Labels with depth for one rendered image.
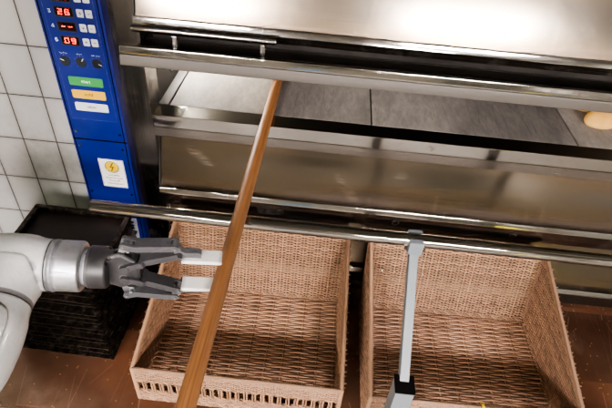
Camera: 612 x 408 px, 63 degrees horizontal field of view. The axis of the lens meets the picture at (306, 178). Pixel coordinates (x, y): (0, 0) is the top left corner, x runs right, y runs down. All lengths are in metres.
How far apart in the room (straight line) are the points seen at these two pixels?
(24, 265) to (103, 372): 0.74
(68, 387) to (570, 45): 1.56
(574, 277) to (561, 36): 0.86
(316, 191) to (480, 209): 0.49
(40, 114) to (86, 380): 0.76
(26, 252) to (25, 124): 0.75
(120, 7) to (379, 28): 0.62
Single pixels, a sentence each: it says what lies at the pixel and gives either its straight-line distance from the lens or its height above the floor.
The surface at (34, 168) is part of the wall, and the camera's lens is 1.74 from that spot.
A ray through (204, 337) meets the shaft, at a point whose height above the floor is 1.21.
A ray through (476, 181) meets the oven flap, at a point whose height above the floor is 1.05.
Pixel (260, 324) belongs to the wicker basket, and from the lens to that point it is 1.62.
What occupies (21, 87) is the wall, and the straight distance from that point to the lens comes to 1.57.
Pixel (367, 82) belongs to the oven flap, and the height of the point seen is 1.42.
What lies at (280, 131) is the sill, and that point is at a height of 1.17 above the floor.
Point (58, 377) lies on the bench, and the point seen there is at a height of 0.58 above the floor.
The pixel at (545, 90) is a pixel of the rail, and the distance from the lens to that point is 1.21.
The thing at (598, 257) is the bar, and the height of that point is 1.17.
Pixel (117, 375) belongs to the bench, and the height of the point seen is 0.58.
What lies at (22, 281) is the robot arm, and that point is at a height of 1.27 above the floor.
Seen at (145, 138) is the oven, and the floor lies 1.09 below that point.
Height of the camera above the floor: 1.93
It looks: 39 degrees down
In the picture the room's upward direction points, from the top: 5 degrees clockwise
